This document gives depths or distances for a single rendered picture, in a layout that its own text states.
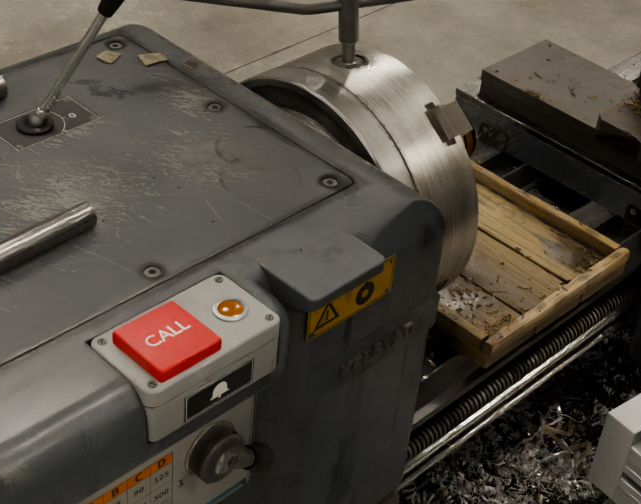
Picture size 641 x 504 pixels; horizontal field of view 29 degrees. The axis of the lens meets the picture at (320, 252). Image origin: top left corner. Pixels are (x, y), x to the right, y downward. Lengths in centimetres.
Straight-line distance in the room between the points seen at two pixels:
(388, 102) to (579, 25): 306
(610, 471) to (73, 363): 52
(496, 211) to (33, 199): 85
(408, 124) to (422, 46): 275
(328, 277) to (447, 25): 322
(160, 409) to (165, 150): 32
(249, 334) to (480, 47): 320
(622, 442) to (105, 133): 55
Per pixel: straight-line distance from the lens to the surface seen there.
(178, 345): 94
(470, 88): 199
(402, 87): 135
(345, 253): 106
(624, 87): 198
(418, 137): 132
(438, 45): 409
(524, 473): 183
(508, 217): 178
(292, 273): 103
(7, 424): 91
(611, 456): 119
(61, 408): 92
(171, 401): 94
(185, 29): 404
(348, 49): 136
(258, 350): 98
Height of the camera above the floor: 190
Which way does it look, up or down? 38 degrees down
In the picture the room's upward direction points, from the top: 6 degrees clockwise
